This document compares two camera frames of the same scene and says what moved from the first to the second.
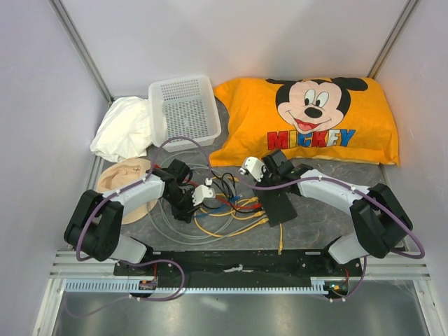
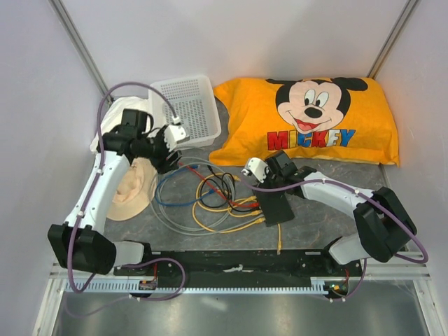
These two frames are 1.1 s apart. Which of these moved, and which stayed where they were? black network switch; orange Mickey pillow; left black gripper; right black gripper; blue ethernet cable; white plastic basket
Moved: left black gripper; blue ethernet cable
Stayed: right black gripper; orange Mickey pillow; white plastic basket; black network switch
